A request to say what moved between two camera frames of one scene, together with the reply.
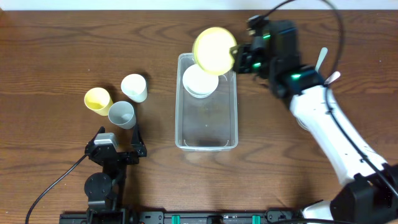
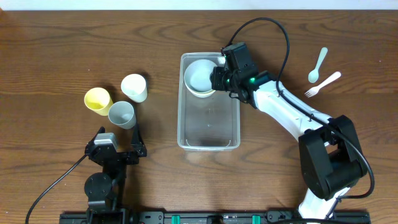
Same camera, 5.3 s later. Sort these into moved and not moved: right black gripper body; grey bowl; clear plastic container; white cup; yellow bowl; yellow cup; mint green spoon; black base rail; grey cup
Moved: yellow bowl; right black gripper body; grey bowl
Not moved: mint green spoon; yellow cup; clear plastic container; black base rail; white cup; grey cup
